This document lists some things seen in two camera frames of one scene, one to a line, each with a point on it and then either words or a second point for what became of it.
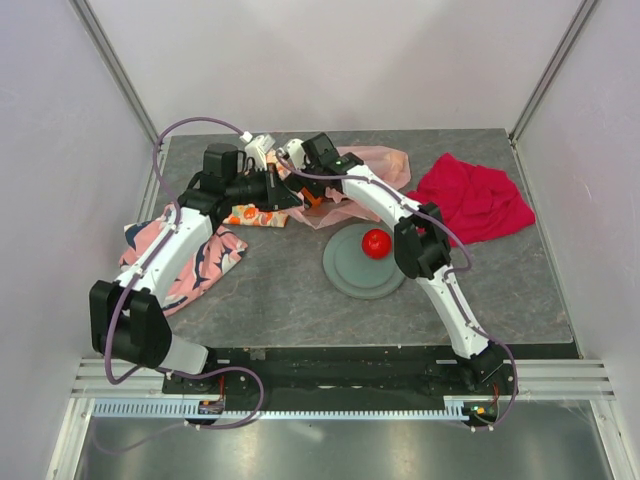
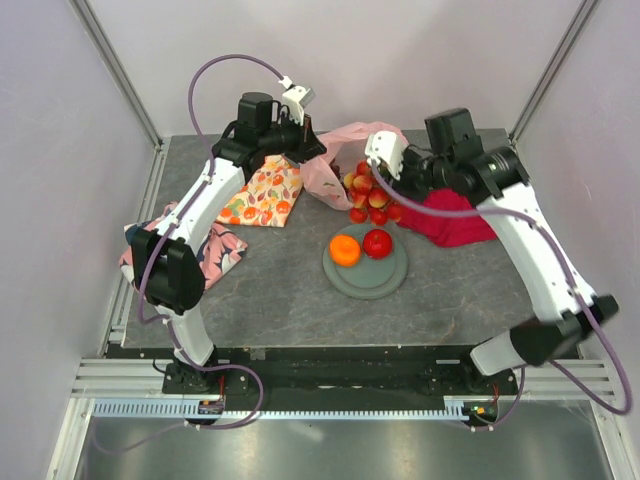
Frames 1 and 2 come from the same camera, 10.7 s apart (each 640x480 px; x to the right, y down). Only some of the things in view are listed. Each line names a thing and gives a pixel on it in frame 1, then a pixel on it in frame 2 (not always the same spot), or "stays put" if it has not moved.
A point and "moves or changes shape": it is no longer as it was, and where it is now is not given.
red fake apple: (376, 244) stays put
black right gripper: (299, 183) → (401, 185)
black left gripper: (277, 193) → (308, 145)
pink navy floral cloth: (221, 253) stays put
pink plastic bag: (337, 206) moves or changes shape
